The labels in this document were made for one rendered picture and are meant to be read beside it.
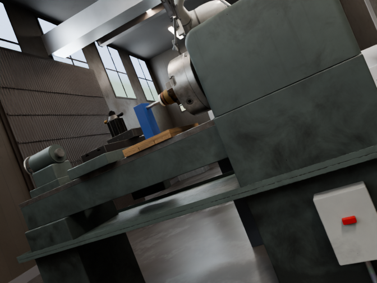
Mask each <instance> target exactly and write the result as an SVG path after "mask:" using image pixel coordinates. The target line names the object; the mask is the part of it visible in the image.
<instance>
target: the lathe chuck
mask: <svg viewBox="0 0 377 283"><path fill-rule="evenodd" d="M183 55H184V53H183V54H181V55H179V56H178V57H176V58H174V59H173V60H171V61H170V62H169V65H168V75H169V79H171V78H172V76H174V77H175V79H176V82H177V84H176V86H174V85H173V86H172V88H173V91H174V93H175V95H176V97H177V98H178V100H179V101H180V103H181V104H182V105H183V107H184V108H185V109H186V110H187V111H188V112H189V113H191V114H192V115H194V116H200V115H202V114H203V113H206V112H208V111H211V109H210V108H208V107H206V106H205V105H204V104H203V103H202V102H201V101H200V99H199V98H198V97H197V96H196V94H195V92H194V91H193V89H192V87H191V85H190V83H189V80H188V78H187V76H186V73H185V68H184V65H183ZM189 98H191V99H192V100H193V103H192V104H188V103H187V102H186V100H187V99H189Z"/></svg>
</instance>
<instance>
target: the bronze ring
mask: <svg viewBox="0 0 377 283"><path fill-rule="evenodd" d="M177 99H178V98H177V97H176V95H174V96H172V97H170V96H168V93H167V90H164V91H163V92H161V93H160V100H161V101H162V103H163V104H164V105H165V106H167V105H170V104H174V103H176V100H177Z"/></svg>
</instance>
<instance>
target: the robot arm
mask: <svg viewBox="0 0 377 283"><path fill-rule="evenodd" d="M184 1H185V0H161V2H162V4H163V6H164V8H165V10H166V12H167V14H168V16H169V18H170V19H172V21H171V22H173V16H175V17H176V31H177V34H178V36H182V35H184V34H185V35H187V34H188V32H189V31H190V30H191V29H193V28H194V27H196V26H198V25H200V24H201V23H202V22H204V21H206V20H207V19H209V18H211V17H213V16H214V15H216V14H217V13H219V12H220V11H223V10H224V9H226V8H227V6H226V5H225V4H224V3H222V2H221V1H218V0H215V1H210V2H207V3H205V4H203V5H201V6H199V7H198V8H196V9H194V10H192V11H189V12H188V10H187V9H185V8H184V6H183V3H184ZM208 114H209V117H210V119H211V120H212V119H213V118H215V117H214V115H213V113H212V110H211V111H208Z"/></svg>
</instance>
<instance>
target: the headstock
mask: <svg viewBox="0 0 377 283"><path fill-rule="evenodd" d="M185 45H186V49H187V51H188V54H189V56H190V58H191V61H192V64H193V66H194V68H195V71H196V73H197V76H198V78H199V80H200V83H201V86H202V87H203V90H204V93H205V95H206V98H207V100H208V102H209V105H210V108H211V110H212V113H213V115H214V117H217V116H220V115H222V114H224V113H226V112H229V111H231V110H233V109H235V108H238V107H240V106H243V105H244V104H247V103H249V102H252V101H254V100H256V99H258V98H261V97H263V96H265V95H267V94H270V93H272V92H274V91H276V90H279V89H281V88H284V87H285V86H287V85H290V84H293V83H295V82H297V81H299V80H301V79H304V78H306V77H308V76H310V75H313V74H315V73H317V72H319V71H322V70H324V69H327V68H328V67H331V66H333V65H336V64H338V63H340V62H342V61H345V60H347V59H349V58H351V57H354V56H356V55H358V54H361V50H360V48H359V46H358V44H357V41H356V38H355V36H354V34H353V31H352V29H351V27H350V24H349V22H348V20H347V17H346V15H345V12H344V10H343V8H342V5H341V3H340V1H339V0H239V1H237V2H236V3H234V4H232V5H230V6H229V7H227V8H226V9H224V10H223V11H220V12H219V13H217V14H216V15H214V16H213V17H211V18H209V19H207V20H206V21H204V22H202V23H201V24H200V25H198V26H196V27H194V28H193V29H191V30H190V31H189V32H188V34H187V35H186V39H185Z"/></svg>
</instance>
